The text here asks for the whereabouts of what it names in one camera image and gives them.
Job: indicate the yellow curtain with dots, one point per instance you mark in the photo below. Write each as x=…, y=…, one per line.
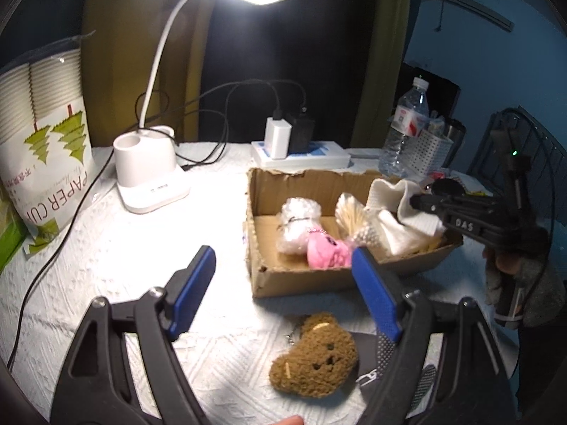
x=115, y=53
x=385, y=53

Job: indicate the pink plush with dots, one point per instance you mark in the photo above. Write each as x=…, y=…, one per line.
x=328, y=252

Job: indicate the cardboard box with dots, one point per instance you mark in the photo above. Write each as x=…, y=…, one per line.
x=292, y=281

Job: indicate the person's right forearm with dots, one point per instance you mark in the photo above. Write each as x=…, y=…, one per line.
x=545, y=283

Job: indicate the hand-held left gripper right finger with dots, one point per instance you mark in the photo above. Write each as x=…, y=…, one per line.
x=374, y=292

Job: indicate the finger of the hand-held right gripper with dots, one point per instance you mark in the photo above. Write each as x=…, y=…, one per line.
x=447, y=203
x=465, y=225

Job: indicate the white desk lamp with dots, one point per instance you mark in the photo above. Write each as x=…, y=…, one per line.
x=146, y=186

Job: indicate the bag of wooden sticks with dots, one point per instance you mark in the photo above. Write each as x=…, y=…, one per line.
x=352, y=217

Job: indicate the white charger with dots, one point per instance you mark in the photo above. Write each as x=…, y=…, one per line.
x=278, y=139

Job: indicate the black round pouch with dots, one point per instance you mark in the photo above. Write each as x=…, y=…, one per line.
x=448, y=186

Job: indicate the dark slatted bed frame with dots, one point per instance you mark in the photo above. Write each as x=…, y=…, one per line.
x=487, y=155

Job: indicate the white paper cup pack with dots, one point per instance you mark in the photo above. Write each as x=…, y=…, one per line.
x=48, y=141

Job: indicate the person's right hand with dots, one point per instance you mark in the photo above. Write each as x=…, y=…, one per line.
x=509, y=264

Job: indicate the white textured tablecloth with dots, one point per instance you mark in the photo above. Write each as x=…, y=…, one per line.
x=133, y=252

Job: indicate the brown bear plush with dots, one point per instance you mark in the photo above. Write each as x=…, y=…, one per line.
x=316, y=356

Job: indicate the white perforated basket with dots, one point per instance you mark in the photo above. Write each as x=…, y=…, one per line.
x=434, y=155

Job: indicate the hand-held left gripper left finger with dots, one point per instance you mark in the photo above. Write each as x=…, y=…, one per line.
x=192, y=292

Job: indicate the clear water bottle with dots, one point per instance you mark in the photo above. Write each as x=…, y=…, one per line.
x=405, y=137

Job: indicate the white power strip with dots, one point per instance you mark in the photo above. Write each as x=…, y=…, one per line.
x=323, y=155

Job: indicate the black monitor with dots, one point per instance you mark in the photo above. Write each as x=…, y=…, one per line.
x=443, y=93

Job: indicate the white fluffy plush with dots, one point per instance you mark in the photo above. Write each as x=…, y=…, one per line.
x=299, y=225

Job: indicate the white air conditioner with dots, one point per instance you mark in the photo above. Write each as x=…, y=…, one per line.
x=478, y=9

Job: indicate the green paper cup pack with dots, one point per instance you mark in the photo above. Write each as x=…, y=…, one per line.
x=9, y=239

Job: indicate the metal cup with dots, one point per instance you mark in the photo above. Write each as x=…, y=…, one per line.
x=455, y=132

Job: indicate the white sock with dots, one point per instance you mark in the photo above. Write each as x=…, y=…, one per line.
x=398, y=199
x=403, y=237

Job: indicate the black charger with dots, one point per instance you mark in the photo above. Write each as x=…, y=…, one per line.
x=302, y=135

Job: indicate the person's left hand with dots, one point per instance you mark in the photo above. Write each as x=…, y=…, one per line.
x=290, y=420

